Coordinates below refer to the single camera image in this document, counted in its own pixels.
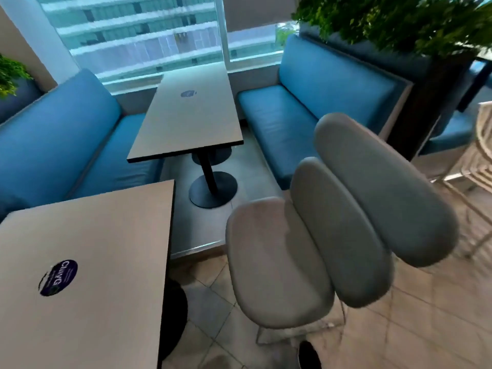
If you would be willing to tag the grey upholstered chair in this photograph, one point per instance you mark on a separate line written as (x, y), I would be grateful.
(276, 265)

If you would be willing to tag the metal floor edge strip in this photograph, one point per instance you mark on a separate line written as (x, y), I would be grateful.
(200, 252)

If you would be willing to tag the round dark blue sticker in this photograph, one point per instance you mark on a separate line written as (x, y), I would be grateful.
(188, 94)
(57, 278)

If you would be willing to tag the black round table base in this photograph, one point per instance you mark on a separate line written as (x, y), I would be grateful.
(175, 315)

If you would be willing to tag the white table black edge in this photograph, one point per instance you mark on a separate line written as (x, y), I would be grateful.
(96, 234)

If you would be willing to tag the grey window blind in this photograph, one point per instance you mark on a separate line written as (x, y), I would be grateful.
(261, 11)

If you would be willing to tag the large window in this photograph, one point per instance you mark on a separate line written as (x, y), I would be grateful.
(134, 34)

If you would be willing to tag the black shoe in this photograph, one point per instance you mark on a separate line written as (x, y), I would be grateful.
(309, 357)

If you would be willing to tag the large green plant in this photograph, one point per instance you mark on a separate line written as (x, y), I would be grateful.
(384, 19)

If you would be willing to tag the dark planter box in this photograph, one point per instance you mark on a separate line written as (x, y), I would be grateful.
(19, 101)

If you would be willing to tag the white table with black frame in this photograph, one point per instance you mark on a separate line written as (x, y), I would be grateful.
(188, 122)

